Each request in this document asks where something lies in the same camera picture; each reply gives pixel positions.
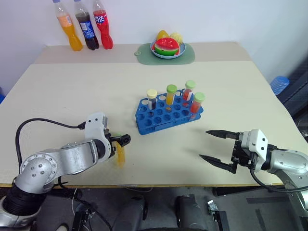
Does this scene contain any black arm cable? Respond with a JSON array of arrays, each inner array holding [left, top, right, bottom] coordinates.
[[249, 168, 308, 193], [15, 118, 86, 165]]

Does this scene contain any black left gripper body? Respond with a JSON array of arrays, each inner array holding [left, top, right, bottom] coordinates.
[[103, 128, 117, 159]]

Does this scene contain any dark rounded shape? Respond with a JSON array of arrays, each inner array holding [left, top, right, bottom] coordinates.
[[175, 193, 210, 231], [112, 195, 148, 231]]

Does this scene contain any silver metal clamp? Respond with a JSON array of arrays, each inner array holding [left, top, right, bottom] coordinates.
[[207, 200, 218, 215]]

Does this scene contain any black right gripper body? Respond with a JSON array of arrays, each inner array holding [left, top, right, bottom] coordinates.
[[231, 138, 255, 169]]

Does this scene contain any blue test tube rack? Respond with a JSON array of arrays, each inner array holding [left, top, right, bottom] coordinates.
[[133, 90, 205, 136]]

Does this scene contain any yellow bumpy toy fruit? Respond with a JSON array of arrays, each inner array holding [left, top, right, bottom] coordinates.
[[169, 32, 184, 45]]

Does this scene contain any yellow toy pepper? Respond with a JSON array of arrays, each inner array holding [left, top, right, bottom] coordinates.
[[156, 30, 170, 41]]

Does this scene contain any green silicone mat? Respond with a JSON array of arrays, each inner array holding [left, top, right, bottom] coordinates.
[[134, 42, 196, 66]]

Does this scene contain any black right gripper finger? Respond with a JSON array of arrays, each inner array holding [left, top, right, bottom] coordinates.
[[205, 129, 240, 141], [199, 154, 238, 175]]

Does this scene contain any orange soda bottle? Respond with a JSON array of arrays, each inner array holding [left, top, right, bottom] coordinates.
[[52, 0, 84, 52]]

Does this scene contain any cola bottle blue label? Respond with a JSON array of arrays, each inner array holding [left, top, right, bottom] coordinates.
[[73, 0, 100, 51]]

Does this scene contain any orange liquid test tube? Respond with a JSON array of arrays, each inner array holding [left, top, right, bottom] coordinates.
[[112, 131, 127, 167]]

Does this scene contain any light blue plate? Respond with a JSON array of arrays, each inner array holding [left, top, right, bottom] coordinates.
[[150, 40, 187, 60]]

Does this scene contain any toy watermelon slice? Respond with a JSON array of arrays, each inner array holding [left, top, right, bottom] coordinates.
[[154, 37, 181, 56]]

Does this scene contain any yellow cap dark test tube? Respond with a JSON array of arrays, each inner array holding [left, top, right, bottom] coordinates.
[[146, 89, 158, 116]]

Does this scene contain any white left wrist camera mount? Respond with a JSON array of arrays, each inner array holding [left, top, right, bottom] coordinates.
[[85, 112, 112, 146]]

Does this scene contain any black chair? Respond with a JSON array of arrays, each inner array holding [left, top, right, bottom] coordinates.
[[276, 57, 308, 121]]

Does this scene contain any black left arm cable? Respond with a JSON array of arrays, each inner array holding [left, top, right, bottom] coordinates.
[[15, 118, 86, 165]]

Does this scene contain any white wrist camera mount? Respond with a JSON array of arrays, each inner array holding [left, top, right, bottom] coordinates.
[[85, 112, 112, 146], [239, 129, 269, 173]]

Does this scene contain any red soda bottle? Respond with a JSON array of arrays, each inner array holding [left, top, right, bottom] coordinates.
[[92, 0, 114, 50]]

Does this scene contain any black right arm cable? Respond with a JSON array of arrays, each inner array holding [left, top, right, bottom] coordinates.
[[249, 168, 308, 193]]

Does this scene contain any green cap orange test tube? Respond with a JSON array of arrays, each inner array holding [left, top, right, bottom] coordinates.
[[165, 84, 178, 106]]

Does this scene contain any green cap red test tube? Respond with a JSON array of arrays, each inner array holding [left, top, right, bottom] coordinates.
[[190, 92, 206, 120], [182, 80, 196, 102]]

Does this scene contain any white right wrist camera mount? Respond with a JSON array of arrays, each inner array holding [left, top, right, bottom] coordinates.
[[239, 129, 269, 173]]

